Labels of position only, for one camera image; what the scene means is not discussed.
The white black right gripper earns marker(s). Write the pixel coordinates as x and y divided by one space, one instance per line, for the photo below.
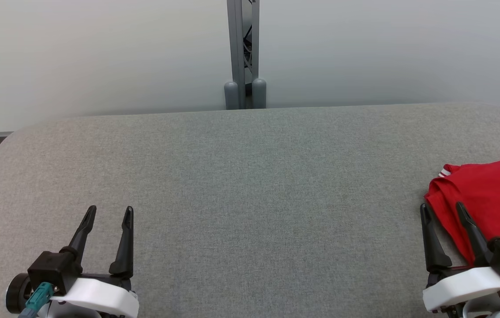
461 285

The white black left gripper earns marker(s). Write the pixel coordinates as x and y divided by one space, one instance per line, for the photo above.
99 296

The red jersey shirt with print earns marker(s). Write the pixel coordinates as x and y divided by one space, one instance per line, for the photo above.
497 194

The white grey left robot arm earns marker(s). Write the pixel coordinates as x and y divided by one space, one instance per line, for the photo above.
69 311

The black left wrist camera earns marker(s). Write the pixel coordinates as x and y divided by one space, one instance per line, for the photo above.
51 267

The grey metal partition post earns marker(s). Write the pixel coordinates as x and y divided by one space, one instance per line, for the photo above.
258 95
234 53

